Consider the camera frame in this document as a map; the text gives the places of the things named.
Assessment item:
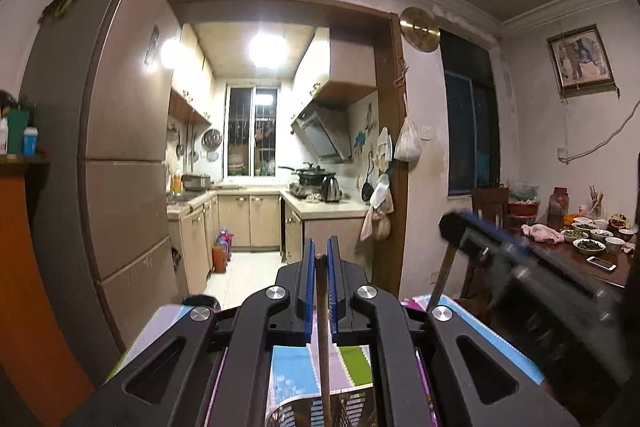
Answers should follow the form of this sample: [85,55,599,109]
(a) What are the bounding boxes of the steel cooking pot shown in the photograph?
[180,173,213,193]

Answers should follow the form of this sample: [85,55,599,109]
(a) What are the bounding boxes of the wooden chopstick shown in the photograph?
[315,254,335,427]
[426,249,456,314]

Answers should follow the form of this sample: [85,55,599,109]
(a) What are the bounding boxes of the red bowl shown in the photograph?
[507,199,542,219]

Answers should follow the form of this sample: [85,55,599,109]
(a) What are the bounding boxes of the dark window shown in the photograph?
[439,28,502,198]

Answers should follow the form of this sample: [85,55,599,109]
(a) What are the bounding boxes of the grey refrigerator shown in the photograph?
[19,0,185,360]

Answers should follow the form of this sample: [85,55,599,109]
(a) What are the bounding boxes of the black wok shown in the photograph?
[278,162,337,186]

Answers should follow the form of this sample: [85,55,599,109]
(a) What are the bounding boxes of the beige wall cabinet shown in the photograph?
[167,23,214,126]
[291,26,379,106]

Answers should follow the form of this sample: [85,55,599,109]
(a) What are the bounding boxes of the floral striped tablecloth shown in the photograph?
[112,293,547,427]

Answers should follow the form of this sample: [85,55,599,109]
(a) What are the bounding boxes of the wooden chair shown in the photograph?
[460,186,512,300]

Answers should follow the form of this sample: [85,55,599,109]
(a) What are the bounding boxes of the hanging steel colander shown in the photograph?
[202,128,223,162]

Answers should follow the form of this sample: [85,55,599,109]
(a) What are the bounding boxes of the jar with red lid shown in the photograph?
[548,187,570,221]

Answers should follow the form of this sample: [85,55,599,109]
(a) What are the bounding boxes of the hanging white plastic bag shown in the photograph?
[393,116,424,164]

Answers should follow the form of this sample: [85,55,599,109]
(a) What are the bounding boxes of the paper sheet on refrigerator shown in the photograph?
[144,25,161,68]

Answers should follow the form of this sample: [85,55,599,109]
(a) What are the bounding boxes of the golden wall clock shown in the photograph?
[399,6,441,54]

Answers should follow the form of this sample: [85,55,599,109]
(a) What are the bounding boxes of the hanging black pan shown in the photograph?
[360,151,377,204]

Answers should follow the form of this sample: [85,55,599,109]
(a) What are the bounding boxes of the white wall cable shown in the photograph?
[556,98,640,166]

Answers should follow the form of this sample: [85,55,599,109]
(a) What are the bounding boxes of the steel range hood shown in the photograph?
[290,101,354,164]

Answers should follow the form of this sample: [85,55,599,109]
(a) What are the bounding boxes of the hanging towels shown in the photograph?
[359,173,396,244]

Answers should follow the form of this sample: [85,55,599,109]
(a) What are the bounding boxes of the pink cloth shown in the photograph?
[521,223,567,245]

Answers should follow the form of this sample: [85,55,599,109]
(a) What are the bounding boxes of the wooden dining table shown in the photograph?
[509,214,640,290]

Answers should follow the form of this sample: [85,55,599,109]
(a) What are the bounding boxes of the orange wooden cabinet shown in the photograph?
[0,151,97,410]

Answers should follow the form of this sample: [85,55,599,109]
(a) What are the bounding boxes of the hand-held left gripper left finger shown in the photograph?
[62,238,317,427]

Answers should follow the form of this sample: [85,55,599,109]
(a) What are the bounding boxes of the barred kitchen window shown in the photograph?
[226,83,279,178]

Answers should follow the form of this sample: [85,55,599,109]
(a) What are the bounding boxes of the oil bottles with red caps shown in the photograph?
[211,228,236,276]

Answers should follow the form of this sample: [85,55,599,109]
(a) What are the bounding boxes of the framed picture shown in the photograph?
[546,25,617,96]

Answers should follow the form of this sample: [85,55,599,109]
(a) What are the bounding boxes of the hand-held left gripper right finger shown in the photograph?
[326,236,581,427]

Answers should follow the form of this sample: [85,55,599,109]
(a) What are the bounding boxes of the round ceiling light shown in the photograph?
[249,31,292,68]

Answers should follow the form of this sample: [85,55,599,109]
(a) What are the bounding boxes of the group of white bowls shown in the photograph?
[560,218,640,256]

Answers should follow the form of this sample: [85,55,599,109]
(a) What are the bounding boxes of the kitchen counter unit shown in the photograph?
[166,188,374,289]

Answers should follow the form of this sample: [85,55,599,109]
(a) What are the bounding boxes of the steel electric kettle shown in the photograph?
[320,174,344,204]

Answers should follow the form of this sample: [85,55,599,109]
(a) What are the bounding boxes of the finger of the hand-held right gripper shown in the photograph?
[439,210,532,269]

